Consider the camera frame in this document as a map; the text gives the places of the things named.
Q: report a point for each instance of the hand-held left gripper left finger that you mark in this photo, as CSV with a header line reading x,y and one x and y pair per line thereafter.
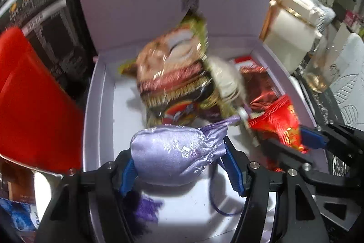
x,y
129,174

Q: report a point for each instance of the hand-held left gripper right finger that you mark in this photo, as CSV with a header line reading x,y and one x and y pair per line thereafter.
x,y
233,171

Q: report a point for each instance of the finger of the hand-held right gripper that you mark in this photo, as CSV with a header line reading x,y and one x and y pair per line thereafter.
x,y
312,137
284,150

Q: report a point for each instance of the small red foil packet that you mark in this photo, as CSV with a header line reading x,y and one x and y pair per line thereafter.
x,y
280,123

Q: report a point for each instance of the purple satin sachet with tassel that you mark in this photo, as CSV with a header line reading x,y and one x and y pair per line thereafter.
x,y
170,152

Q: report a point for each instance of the red and white snack packet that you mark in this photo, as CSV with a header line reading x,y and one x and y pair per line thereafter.
x,y
256,75

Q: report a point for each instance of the white rose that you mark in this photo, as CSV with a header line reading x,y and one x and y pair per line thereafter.
x,y
226,80

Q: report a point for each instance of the lavender gift box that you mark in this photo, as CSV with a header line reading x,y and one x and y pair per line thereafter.
x,y
170,4

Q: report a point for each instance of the clear glass cup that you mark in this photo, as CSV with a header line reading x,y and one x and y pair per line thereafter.
x,y
320,72

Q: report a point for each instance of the grey leaf-pattern chair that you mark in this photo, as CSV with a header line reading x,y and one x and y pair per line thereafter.
x,y
325,16
349,80

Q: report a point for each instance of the cream jar with white lid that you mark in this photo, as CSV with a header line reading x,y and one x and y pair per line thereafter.
x,y
293,29

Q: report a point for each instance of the red plastic container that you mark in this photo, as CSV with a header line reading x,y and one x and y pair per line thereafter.
x,y
37,106

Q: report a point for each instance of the blue and white carton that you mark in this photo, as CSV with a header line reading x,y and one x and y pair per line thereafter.
x,y
17,217

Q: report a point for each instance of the black printed package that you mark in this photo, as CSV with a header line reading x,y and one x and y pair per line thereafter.
x,y
42,12

